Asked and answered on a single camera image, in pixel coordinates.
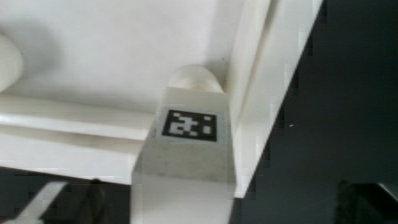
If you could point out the white square tabletop part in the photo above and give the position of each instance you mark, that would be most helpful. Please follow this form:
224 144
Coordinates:
104 46

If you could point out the white leg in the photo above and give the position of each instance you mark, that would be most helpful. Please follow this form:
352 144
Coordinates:
183 178

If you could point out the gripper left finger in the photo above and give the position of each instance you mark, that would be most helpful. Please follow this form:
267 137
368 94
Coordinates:
66 204

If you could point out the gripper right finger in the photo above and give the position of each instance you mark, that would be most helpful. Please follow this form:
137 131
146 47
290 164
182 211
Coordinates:
366 203

